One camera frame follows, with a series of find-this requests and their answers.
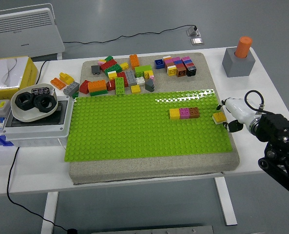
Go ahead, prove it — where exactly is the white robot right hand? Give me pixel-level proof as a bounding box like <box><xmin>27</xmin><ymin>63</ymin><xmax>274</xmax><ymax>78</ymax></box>
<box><xmin>216</xmin><ymin>97</ymin><xmax>257</xmax><ymax>134</ymax></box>

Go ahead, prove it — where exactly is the brown square brick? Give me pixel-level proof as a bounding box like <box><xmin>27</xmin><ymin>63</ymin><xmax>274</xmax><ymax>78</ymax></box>
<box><xmin>188</xmin><ymin>107</ymin><xmax>200</xmax><ymax>119</ymax></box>

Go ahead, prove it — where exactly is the magenta square brick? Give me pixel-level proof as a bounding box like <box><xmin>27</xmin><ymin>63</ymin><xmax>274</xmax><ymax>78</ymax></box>
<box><xmin>179</xmin><ymin>107</ymin><xmax>191</xmax><ymax>120</ymax></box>

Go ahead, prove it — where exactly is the yellow square brick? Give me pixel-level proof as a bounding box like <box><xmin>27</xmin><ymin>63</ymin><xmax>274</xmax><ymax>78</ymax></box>
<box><xmin>169</xmin><ymin>108</ymin><xmax>181</xmax><ymax>120</ymax></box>

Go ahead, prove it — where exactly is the dark grey sloped brick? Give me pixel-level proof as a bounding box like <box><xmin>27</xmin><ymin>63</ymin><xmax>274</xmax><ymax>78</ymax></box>
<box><xmin>145</xmin><ymin>78</ymin><xmax>156</xmax><ymax>93</ymax></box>

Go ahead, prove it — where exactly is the large lime green brick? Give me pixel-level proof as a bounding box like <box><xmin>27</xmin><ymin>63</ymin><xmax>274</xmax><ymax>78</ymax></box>
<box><xmin>134</xmin><ymin>65</ymin><xmax>153</xmax><ymax>78</ymax></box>

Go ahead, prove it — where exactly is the green studded baseplate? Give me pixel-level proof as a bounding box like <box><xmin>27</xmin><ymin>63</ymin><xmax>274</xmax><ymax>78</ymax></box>
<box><xmin>63</xmin><ymin>89</ymin><xmax>234</xmax><ymax>162</ymax></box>

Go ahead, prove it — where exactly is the long grey brick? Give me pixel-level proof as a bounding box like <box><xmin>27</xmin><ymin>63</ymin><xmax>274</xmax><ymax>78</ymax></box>
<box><xmin>124</xmin><ymin>70</ymin><xmax>137</xmax><ymax>86</ymax></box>

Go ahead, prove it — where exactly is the tall orange brick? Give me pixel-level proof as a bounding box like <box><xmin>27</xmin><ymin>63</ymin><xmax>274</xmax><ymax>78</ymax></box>
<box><xmin>129</xmin><ymin>54</ymin><xmax>140</xmax><ymax>70</ymax></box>

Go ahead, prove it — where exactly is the long lime green brick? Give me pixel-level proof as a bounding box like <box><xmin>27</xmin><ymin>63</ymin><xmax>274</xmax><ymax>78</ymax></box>
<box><xmin>114</xmin><ymin>77</ymin><xmax>126</xmax><ymax>95</ymax></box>

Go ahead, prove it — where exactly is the large red brick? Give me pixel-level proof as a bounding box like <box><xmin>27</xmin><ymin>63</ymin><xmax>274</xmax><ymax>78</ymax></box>
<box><xmin>99</xmin><ymin>59</ymin><xmax>118</xmax><ymax>72</ymax></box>

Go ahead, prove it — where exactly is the dark green flat brick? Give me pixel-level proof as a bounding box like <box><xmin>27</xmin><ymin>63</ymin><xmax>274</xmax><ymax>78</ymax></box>
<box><xmin>90</xmin><ymin>89</ymin><xmax>109</xmax><ymax>97</ymax></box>

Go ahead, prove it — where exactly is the large orange brick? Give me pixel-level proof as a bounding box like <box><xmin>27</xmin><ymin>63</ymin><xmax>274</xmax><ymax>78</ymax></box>
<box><xmin>87</xmin><ymin>79</ymin><xmax>108</xmax><ymax>94</ymax></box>

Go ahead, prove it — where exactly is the red sloped brick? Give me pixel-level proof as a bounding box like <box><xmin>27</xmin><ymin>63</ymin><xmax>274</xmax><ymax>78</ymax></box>
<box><xmin>78</xmin><ymin>79</ymin><xmax>91</xmax><ymax>95</ymax></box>

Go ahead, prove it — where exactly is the light grey brick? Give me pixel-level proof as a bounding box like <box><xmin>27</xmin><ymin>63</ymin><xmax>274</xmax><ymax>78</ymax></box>
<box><xmin>62</xmin><ymin>81</ymin><xmax>80</xmax><ymax>96</ymax></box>

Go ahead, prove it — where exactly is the yellow sloped brick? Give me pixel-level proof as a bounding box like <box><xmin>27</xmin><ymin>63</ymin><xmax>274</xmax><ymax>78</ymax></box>
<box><xmin>59</xmin><ymin>72</ymin><xmax>75</xmax><ymax>85</ymax></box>

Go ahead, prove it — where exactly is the orange flat brick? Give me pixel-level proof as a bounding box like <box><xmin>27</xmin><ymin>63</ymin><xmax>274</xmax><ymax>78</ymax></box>
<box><xmin>50</xmin><ymin>77</ymin><xmax>67</xmax><ymax>89</ymax></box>

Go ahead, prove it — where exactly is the grey block holder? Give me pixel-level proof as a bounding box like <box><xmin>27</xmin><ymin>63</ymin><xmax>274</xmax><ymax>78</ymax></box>
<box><xmin>221</xmin><ymin>47</ymin><xmax>255</xmax><ymax>78</ymax></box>

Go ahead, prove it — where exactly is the black cube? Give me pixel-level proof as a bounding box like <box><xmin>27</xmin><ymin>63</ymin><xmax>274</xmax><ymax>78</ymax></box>
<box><xmin>185</xmin><ymin>65</ymin><xmax>197</xmax><ymax>77</ymax></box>

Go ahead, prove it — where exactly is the orange cylinder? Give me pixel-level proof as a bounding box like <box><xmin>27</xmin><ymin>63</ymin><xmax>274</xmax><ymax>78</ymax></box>
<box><xmin>234</xmin><ymin>36</ymin><xmax>253</xmax><ymax>59</ymax></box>

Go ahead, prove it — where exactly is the orange-brown cube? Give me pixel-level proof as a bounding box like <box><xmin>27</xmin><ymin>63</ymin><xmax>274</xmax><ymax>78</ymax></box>
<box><xmin>175</xmin><ymin>67</ymin><xmax>188</xmax><ymax>78</ymax></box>

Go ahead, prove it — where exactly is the yellow cube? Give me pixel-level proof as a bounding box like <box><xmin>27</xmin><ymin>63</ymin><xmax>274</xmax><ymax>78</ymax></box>
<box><xmin>166</xmin><ymin>65</ymin><xmax>178</xmax><ymax>78</ymax></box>

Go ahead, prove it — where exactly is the metal floor socket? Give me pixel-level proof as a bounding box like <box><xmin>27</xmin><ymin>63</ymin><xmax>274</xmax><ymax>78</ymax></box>
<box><xmin>186</xmin><ymin>25</ymin><xmax>203</xmax><ymax>38</ymax></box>

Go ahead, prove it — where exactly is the white table leg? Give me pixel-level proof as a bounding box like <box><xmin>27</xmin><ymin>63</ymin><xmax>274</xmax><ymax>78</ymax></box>
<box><xmin>40</xmin><ymin>192</ymin><xmax>59</xmax><ymax>234</ymax></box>
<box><xmin>214</xmin><ymin>177</ymin><xmax>238</xmax><ymax>227</ymax></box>

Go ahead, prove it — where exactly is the grey-brown mat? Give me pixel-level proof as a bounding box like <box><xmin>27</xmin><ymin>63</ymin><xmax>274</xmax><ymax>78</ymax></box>
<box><xmin>68</xmin><ymin>52</ymin><xmax>241</xmax><ymax>185</ymax></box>

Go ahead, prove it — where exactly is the black and silver component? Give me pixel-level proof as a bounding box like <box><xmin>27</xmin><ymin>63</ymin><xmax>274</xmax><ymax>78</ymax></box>
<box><xmin>31</xmin><ymin>86</ymin><xmax>50</xmax><ymax>95</ymax></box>

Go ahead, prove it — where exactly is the black hex nut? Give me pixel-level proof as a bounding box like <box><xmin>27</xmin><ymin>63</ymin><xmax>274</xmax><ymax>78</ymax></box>
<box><xmin>33</xmin><ymin>94</ymin><xmax>56</xmax><ymax>113</ymax></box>
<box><xmin>14</xmin><ymin>91</ymin><xmax>35</xmax><ymax>112</ymax></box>

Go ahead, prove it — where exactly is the grey electrical junction box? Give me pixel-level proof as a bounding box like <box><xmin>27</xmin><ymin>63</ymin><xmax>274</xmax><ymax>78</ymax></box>
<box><xmin>2</xmin><ymin>95</ymin><xmax>75</xmax><ymax>147</ymax></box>

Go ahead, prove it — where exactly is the white shallow bowl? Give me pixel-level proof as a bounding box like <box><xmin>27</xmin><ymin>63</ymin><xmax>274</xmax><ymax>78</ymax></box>
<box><xmin>10</xmin><ymin>83</ymin><xmax>58</xmax><ymax>123</ymax></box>

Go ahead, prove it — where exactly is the white panel heater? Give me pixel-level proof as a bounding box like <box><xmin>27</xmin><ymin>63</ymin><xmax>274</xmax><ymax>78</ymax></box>
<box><xmin>0</xmin><ymin>3</ymin><xmax>66</xmax><ymax>61</ymax></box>

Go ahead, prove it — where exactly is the yellow tissue box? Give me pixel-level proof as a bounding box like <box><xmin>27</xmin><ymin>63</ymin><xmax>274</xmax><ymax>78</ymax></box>
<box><xmin>0</xmin><ymin>56</ymin><xmax>39</xmax><ymax>100</ymax></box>

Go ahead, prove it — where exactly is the black floor power cable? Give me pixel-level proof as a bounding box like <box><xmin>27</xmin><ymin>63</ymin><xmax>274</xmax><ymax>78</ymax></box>
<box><xmin>62</xmin><ymin>24</ymin><xmax>198</xmax><ymax>45</ymax></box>

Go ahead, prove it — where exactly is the thin black cable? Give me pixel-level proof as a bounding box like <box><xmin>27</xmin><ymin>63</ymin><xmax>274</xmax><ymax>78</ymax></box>
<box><xmin>36</xmin><ymin>59</ymin><xmax>50</xmax><ymax>85</ymax></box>

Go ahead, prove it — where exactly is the long black cable with plug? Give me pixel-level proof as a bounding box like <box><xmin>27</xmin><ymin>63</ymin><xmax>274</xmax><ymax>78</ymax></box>
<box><xmin>6</xmin><ymin>146</ymin><xmax>78</xmax><ymax>234</ymax></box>

